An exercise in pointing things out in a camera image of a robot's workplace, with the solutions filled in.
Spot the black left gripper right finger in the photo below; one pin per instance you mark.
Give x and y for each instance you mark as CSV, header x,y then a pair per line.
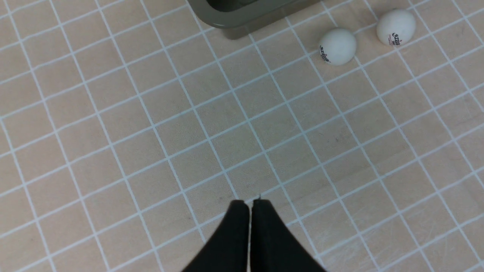
x,y
273,248

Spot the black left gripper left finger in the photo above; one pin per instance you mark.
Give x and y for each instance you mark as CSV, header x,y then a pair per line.
x,y
227,249

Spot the white ping-pong ball with logo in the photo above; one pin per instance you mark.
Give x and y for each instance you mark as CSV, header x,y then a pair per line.
x,y
396,27

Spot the beige checkered tablecloth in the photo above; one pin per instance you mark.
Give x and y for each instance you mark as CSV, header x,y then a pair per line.
x,y
128,126

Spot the olive green plastic bin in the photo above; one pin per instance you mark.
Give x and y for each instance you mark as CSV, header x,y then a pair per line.
x,y
238,18

